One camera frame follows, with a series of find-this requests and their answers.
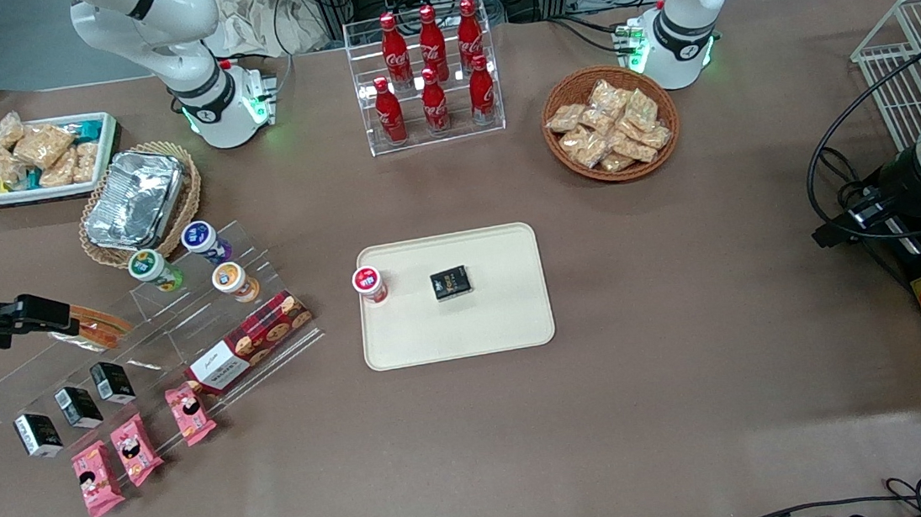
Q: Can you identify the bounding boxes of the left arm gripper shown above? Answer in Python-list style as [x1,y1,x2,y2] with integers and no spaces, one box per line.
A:
[804,146,921,251]

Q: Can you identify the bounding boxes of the triangle sandwich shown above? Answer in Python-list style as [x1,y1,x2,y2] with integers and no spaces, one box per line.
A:
[45,298,136,357]

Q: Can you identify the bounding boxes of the beige plastic tray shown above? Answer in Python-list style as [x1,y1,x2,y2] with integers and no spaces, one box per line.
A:
[352,219,559,374]

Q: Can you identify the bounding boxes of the small black box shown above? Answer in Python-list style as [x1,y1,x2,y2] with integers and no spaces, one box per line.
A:
[429,265,475,303]
[53,382,105,432]
[88,358,138,408]
[13,409,66,462]

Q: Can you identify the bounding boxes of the clear acrylic stepped display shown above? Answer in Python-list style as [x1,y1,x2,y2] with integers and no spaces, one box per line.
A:
[0,212,334,441]

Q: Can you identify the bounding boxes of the green lid cup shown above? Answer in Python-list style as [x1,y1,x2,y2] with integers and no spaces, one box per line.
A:
[126,245,187,296]

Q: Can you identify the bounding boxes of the clear packet of granola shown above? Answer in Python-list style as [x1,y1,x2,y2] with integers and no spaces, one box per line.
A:
[0,111,28,152]
[9,120,79,173]
[69,140,104,185]
[0,147,29,192]
[35,150,82,189]

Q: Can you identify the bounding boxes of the pink snack packet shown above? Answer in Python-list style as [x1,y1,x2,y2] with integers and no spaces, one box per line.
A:
[108,410,168,490]
[69,438,128,517]
[163,379,219,450]

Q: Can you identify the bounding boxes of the silver foil container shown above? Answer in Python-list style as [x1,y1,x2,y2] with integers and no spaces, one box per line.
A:
[78,145,192,254]

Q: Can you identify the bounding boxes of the white rectangular snack bin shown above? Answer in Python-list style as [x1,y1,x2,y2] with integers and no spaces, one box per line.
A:
[0,110,127,209]

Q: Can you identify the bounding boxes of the blue lid cup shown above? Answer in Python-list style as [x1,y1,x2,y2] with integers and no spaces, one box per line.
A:
[179,218,235,268]

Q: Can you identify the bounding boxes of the teal snack packet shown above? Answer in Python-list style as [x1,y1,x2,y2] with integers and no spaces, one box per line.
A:
[59,118,106,147]

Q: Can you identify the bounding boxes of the oval light wicker basket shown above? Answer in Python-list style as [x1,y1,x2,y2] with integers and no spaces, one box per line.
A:
[71,136,209,273]

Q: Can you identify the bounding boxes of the orange lid cup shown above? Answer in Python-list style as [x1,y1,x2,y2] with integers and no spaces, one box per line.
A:
[210,259,262,307]

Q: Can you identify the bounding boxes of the red plaid cookie box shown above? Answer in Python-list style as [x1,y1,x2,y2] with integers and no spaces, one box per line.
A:
[177,288,321,399]

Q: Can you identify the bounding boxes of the clear packet of crackers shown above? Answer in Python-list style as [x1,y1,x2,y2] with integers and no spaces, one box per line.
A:
[557,124,614,172]
[597,149,638,175]
[544,102,590,135]
[620,86,663,135]
[635,122,674,152]
[609,128,661,167]
[586,76,636,121]

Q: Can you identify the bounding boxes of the round brown wicker basket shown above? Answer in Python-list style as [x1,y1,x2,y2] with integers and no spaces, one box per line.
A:
[537,58,686,190]

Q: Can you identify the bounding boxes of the red lid cup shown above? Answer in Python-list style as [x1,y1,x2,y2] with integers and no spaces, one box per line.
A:
[350,263,390,308]

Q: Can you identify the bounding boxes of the red cola bottle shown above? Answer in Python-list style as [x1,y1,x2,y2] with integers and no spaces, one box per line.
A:
[453,0,488,73]
[418,66,453,137]
[378,10,415,91]
[371,75,410,147]
[465,53,500,128]
[416,3,451,84]

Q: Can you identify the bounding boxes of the clear acrylic bottle rack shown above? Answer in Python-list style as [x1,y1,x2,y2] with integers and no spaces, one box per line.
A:
[341,0,509,160]

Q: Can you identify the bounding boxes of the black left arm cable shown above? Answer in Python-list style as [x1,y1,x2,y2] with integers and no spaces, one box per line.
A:
[793,44,921,249]

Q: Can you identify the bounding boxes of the white wire basket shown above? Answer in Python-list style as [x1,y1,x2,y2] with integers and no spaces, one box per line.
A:
[844,0,921,158]

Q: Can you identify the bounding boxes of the black floor cables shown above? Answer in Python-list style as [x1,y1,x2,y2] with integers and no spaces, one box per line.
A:
[693,473,921,517]

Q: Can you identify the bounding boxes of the black base power cable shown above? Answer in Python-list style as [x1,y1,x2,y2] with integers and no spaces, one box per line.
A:
[547,8,638,61]

